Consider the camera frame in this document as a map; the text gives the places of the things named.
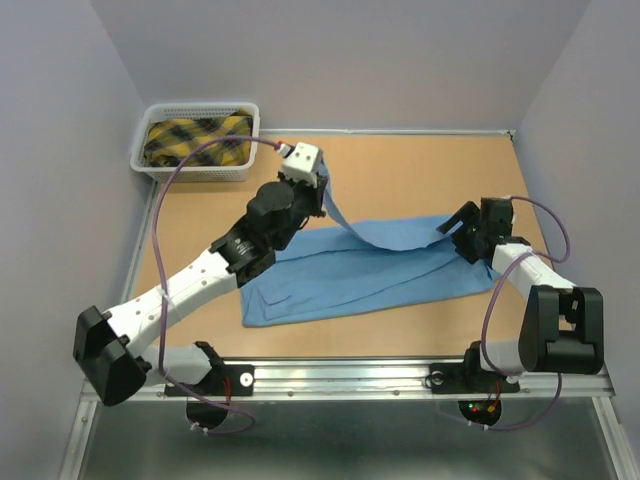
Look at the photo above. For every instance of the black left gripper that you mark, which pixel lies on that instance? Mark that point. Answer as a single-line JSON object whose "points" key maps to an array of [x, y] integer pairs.
{"points": [[317, 193]]}

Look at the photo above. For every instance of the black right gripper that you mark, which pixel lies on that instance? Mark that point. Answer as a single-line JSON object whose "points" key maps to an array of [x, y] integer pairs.
{"points": [[466, 213]]}

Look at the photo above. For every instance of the light blue long sleeve shirt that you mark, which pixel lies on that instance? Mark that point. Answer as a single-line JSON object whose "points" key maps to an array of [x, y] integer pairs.
{"points": [[361, 267]]}

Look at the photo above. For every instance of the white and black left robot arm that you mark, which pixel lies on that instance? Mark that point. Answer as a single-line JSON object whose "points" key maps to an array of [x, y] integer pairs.
{"points": [[114, 348]]}

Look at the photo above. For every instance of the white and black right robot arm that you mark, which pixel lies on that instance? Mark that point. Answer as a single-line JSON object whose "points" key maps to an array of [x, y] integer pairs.
{"points": [[562, 330]]}

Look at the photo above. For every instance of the yellow plaid shirt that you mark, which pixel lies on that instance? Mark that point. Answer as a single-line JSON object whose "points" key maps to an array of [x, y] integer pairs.
{"points": [[170, 141]]}

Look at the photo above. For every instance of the white plastic basket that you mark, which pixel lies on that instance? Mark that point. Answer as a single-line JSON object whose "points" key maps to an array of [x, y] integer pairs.
{"points": [[164, 111]]}

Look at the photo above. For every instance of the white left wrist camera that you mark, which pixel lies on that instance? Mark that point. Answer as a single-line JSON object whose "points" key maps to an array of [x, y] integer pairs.
{"points": [[300, 162]]}

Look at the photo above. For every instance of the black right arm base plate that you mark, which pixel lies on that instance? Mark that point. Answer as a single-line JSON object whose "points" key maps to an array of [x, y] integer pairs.
{"points": [[479, 391]]}

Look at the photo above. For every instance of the aluminium mounting rail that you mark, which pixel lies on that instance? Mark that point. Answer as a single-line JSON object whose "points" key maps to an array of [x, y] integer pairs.
{"points": [[363, 379]]}

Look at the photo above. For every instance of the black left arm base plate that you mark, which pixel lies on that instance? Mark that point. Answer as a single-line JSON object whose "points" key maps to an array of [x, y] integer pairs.
{"points": [[212, 406]]}

